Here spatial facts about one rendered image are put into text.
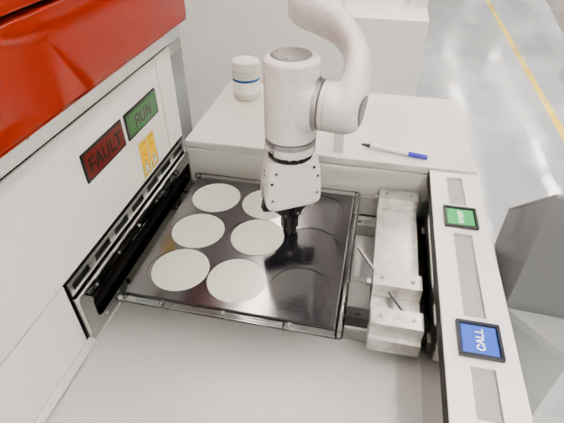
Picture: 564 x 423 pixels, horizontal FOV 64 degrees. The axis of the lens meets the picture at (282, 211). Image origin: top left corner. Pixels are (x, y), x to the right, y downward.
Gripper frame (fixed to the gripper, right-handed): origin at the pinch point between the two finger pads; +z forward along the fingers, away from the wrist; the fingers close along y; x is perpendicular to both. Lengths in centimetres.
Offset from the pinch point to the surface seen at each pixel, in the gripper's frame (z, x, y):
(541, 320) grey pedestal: 10.1, -28.9, 36.8
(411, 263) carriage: 4.0, -14.1, 18.5
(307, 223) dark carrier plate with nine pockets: 2.1, 0.6, 4.0
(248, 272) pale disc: 2.0, -8.2, -10.4
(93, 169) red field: -17.0, 2.1, -30.8
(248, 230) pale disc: 2.0, 2.3, -7.4
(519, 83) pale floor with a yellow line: 93, 206, 276
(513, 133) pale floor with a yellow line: 93, 141, 212
